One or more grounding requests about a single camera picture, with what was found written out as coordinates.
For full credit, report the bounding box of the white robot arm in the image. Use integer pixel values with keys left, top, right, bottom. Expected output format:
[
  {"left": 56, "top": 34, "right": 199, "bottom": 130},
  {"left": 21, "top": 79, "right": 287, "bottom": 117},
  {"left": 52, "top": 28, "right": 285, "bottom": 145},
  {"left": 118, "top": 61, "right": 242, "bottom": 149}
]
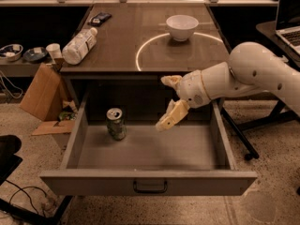
[{"left": 156, "top": 42, "right": 300, "bottom": 131}]

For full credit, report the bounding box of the white paper cup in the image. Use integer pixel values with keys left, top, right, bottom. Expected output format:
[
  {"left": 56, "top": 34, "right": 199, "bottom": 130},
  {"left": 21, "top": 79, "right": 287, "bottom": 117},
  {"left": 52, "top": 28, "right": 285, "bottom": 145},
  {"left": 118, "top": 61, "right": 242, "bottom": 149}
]
[{"left": 46, "top": 43, "right": 62, "bottom": 59}]

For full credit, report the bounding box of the clear plastic water bottle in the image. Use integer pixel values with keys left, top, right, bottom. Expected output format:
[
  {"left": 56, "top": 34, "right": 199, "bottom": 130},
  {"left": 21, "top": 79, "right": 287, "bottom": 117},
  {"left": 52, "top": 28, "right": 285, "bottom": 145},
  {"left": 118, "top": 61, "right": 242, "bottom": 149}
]
[{"left": 62, "top": 27, "right": 98, "bottom": 65}]

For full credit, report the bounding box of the black chair at left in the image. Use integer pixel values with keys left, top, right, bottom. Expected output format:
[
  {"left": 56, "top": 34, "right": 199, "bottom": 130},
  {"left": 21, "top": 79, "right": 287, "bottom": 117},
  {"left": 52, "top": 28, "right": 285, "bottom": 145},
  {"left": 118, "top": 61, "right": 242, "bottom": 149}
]
[{"left": 0, "top": 135, "right": 22, "bottom": 185}]

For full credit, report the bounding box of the black drawer handle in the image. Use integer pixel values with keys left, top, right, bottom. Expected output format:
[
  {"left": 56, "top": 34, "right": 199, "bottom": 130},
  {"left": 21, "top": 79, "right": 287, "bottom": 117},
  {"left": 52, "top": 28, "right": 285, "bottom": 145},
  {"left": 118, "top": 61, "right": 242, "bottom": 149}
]
[{"left": 133, "top": 181, "right": 168, "bottom": 194}]

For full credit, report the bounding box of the grey open top drawer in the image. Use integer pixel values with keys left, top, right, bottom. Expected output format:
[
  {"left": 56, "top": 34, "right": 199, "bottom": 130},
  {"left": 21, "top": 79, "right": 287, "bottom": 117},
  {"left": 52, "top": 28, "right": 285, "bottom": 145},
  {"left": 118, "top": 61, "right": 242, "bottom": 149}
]
[{"left": 40, "top": 81, "right": 257, "bottom": 196}]

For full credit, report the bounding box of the silver laptop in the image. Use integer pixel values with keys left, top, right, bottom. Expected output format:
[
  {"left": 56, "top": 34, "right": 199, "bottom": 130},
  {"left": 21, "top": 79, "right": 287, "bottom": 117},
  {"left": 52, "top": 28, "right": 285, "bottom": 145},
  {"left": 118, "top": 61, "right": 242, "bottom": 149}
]
[{"left": 275, "top": 0, "right": 300, "bottom": 55}]

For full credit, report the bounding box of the white ceramic bowl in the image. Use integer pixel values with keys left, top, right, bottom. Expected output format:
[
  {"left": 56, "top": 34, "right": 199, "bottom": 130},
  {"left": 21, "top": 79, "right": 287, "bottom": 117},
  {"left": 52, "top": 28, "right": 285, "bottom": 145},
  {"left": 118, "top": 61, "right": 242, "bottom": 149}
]
[{"left": 166, "top": 15, "right": 199, "bottom": 41}]

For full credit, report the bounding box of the grey cabinet desk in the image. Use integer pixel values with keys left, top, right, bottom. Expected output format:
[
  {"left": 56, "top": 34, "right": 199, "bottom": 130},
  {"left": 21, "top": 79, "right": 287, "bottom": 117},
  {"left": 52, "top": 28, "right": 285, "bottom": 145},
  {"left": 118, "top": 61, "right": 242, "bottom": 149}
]
[{"left": 62, "top": 3, "right": 229, "bottom": 112}]

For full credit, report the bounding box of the black stand leg with wheel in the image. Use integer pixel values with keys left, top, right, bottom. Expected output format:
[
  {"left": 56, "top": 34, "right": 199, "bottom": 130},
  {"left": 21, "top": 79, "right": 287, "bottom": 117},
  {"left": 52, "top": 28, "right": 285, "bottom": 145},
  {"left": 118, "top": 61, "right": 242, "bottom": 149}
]
[{"left": 221, "top": 108, "right": 260, "bottom": 161}]

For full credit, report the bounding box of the green soda can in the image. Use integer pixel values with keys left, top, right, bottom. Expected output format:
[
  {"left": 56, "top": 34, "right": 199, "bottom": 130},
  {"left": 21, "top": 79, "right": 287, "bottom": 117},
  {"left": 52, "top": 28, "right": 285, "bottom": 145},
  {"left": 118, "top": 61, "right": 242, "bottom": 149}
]
[{"left": 106, "top": 108, "right": 126, "bottom": 141}]

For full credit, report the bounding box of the green snack bag on floor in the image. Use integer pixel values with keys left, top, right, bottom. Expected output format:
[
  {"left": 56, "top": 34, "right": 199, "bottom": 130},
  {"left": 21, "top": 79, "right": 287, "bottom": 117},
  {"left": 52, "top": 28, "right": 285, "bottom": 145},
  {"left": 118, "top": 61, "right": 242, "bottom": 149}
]
[{"left": 58, "top": 111, "right": 76, "bottom": 121}]

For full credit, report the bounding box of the brown cardboard box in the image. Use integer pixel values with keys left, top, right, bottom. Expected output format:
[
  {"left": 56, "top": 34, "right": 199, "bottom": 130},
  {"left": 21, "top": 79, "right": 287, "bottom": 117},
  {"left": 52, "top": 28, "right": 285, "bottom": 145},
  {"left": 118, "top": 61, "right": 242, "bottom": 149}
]
[{"left": 20, "top": 64, "right": 71, "bottom": 121}]

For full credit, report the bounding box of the patterned bowl far left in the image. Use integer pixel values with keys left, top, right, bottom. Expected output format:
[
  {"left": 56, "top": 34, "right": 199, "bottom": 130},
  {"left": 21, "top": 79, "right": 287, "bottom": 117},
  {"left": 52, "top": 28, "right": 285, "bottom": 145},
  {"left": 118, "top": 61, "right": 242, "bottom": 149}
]
[{"left": 0, "top": 44, "right": 23, "bottom": 62}]

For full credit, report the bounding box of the dark blue snack packet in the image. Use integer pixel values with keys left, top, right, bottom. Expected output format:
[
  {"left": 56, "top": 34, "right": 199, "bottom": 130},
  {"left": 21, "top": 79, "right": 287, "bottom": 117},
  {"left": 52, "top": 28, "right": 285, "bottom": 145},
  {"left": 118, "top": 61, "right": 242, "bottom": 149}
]
[{"left": 88, "top": 12, "right": 112, "bottom": 27}]

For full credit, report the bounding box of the black floor cable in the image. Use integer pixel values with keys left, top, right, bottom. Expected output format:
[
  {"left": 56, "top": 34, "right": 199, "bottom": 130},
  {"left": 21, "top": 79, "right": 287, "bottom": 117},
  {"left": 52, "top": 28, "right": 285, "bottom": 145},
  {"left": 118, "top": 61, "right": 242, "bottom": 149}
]
[{"left": 0, "top": 178, "right": 55, "bottom": 218}]

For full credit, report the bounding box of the dark blue bowl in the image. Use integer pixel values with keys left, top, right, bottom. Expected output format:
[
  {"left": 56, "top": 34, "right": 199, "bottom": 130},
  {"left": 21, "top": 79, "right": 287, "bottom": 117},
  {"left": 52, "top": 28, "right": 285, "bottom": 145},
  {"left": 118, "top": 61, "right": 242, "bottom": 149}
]
[{"left": 23, "top": 47, "right": 48, "bottom": 63}]

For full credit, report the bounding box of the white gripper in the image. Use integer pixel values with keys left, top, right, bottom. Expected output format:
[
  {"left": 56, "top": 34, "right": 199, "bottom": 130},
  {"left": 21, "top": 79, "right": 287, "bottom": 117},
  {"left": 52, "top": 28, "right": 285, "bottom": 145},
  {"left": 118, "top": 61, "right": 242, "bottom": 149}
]
[{"left": 156, "top": 70, "right": 211, "bottom": 131}]

